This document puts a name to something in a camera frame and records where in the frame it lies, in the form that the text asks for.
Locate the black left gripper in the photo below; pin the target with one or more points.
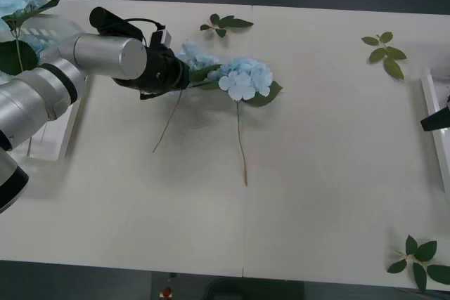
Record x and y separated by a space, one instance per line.
179 75

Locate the silver and black left arm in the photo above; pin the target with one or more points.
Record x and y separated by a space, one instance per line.
102 55

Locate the shallow white slotted box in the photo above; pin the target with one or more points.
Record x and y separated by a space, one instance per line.
52 138
439 145

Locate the loose green leaf twig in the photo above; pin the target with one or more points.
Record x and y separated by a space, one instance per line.
425 251
232 22
393 68

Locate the red round button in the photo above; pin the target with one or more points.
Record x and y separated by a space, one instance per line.
167 293

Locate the dark robot torso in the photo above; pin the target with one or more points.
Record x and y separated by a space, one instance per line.
253 291

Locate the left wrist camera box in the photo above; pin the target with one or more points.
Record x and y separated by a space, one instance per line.
163 37

